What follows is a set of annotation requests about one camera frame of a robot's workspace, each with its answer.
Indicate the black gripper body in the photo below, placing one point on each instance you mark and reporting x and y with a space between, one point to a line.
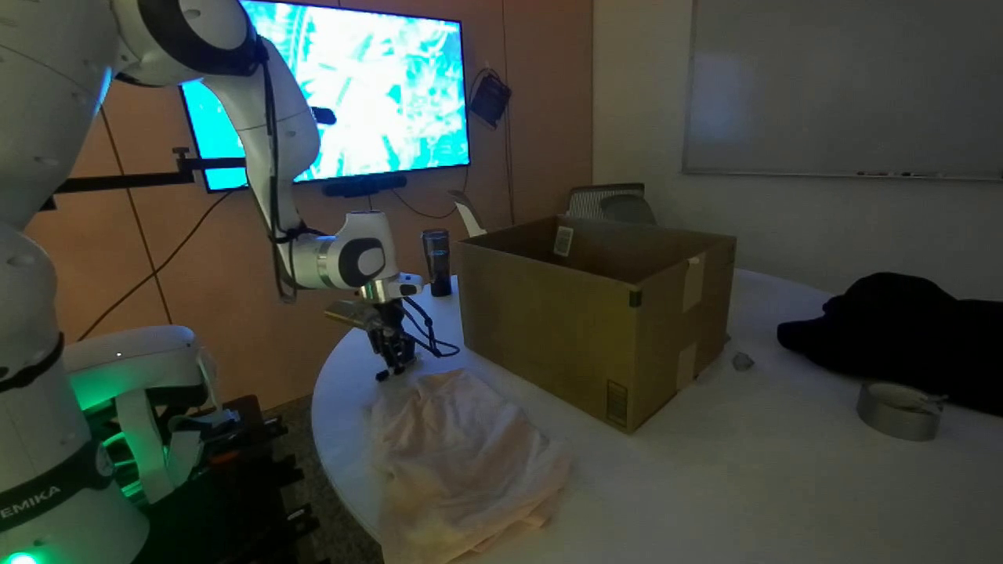
388 335

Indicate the cream cloth towel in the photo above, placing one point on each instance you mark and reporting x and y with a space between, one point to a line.
458 468

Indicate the white robot base green light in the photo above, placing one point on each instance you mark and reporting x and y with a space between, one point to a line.
144 380

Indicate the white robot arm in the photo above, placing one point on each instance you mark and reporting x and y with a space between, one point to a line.
58 68

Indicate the brown cardboard box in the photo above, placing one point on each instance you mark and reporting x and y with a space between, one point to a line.
608 316

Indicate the black remote control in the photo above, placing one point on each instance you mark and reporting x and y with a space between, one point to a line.
435 262

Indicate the grey office chair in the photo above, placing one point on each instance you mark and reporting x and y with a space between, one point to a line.
613 204

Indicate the small grey crumpled object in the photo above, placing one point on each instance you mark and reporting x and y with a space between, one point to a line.
743 360

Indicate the grey tape roll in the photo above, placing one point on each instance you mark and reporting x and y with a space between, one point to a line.
900 412

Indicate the black cloth bag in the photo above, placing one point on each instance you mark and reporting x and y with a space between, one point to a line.
913 334

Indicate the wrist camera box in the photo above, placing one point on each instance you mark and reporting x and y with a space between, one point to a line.
356 314

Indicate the wall mounted tv screen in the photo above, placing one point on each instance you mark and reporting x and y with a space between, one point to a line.
388 87

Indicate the black wall device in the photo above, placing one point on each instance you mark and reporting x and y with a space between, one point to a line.
488 99

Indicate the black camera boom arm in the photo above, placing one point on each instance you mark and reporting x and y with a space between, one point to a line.
183 174

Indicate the white wall whiteboard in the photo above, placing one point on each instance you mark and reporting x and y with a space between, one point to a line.
848 87

